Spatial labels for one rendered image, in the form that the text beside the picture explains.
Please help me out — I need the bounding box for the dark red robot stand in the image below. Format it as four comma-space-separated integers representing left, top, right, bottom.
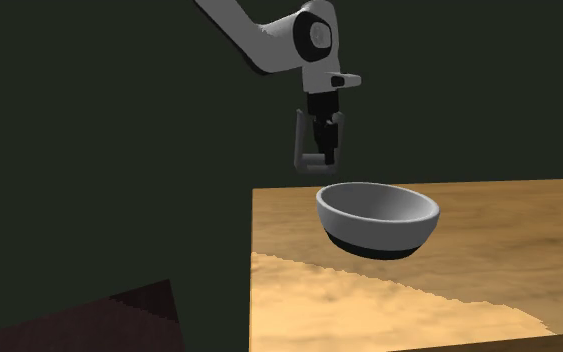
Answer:
0, 278, 188, 352

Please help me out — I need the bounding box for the wooden table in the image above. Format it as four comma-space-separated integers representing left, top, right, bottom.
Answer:
249, 177, 563, 352

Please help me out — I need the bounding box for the white bowl with black base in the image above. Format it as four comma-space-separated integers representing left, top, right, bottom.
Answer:
315, 181, 442, 262

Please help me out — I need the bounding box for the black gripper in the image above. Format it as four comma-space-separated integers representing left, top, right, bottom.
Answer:
293, 91, 346, 175

